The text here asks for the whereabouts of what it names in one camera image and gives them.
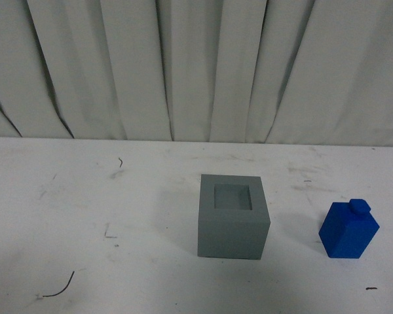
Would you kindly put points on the blue block with knob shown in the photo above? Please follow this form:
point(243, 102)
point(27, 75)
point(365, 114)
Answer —
point(348, 228)

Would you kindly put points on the white pleated curtain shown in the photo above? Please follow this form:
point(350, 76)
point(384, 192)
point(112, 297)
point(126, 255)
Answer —
point(290, 72)

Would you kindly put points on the gray cube base with socket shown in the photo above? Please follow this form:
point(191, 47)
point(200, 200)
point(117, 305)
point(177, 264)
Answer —
point(233, 218)

